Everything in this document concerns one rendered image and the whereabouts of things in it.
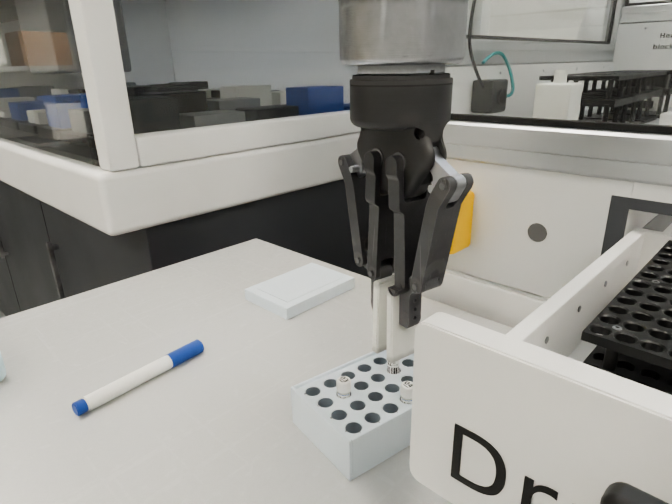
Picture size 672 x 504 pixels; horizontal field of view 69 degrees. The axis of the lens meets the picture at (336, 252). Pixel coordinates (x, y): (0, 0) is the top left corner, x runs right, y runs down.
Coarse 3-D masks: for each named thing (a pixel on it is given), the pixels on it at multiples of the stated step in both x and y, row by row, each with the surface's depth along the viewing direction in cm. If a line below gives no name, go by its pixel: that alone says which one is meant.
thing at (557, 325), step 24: (624, 240) 47; (648, 240) 49; (600, 264) 42; (624, 264) 46; (576, 288) 37; (600, 288) 42; (552, 312) 34; (576, 312) 38; (528, 336) 31; (552, 336) 35; (576, 336) 40; (576, 360) 39
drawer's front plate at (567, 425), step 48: (432, 336) 26; (480, 336) 25; (432, 384) 27; (480, 384) 25; (528, 384) 23; (576, 384) 21; (624, 384) 21; (432, 432) 28; (480, 432) 25; (528, 432) 23; (576, 432) 22; (624, 432) 20; (432, 480) 29; (480, 480) 26; (576, 480) 22; (624, 480) 21
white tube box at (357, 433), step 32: (384, 352) 48; (320, 384) 43; (352, 384) 43; (384, 384) 43; (320, 416) 39; (352, 416) 39; (384, 416) 39; (320, 448) 40; (352, 448) 36; (384, 448) 39
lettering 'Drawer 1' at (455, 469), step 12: (456, 432) 27; (468, 432) 26; (456, 444) 27; (480, 444) 26; (456, 456) 27; (492, 456) 25; (456, 468) 27; (504, 468) 25; (468, 480) 27; (504, 480) 25; (528, 480) 24; (480, 492) 26; (492, 492) 26; (528, 492) 24; (552, 492) 23
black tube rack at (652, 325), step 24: (648, 264) 40; (624, 288) 36; (648, 288) 36; (600, 312) 33; (624, 312) 33; (648, 312) 32; (648, 336) 30; (600, 360) 33; (624, 360) 32; (648, 384) 30
